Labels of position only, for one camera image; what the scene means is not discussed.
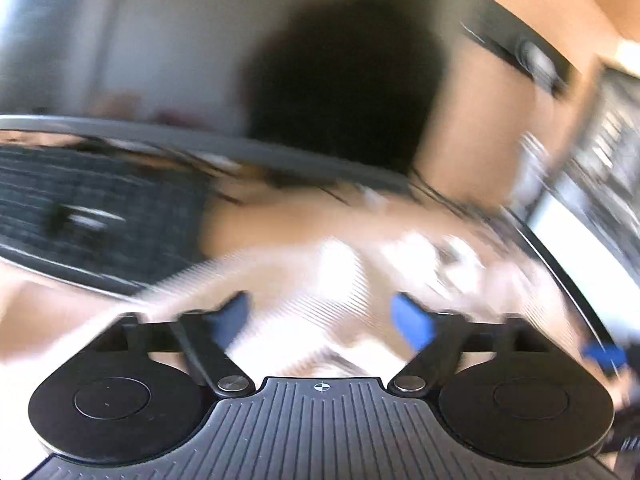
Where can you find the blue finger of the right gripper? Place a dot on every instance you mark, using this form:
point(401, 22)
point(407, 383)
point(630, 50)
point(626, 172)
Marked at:
point(606, 356)

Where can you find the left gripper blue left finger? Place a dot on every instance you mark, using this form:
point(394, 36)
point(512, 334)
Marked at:
point(205, 336)

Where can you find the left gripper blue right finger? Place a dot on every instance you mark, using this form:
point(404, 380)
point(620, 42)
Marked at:
point(435, 338)

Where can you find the black mechanical keyboard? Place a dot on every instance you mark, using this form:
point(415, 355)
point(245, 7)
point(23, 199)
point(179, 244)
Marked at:
point(99, 221)

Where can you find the black curved monitor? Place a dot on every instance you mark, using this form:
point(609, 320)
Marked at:
point(341, 92)

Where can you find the beige black striped sweater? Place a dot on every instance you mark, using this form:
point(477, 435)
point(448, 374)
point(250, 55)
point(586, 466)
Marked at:
point(314, 307)

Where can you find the black wall power strip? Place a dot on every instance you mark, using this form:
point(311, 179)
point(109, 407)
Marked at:
point(497, 30)

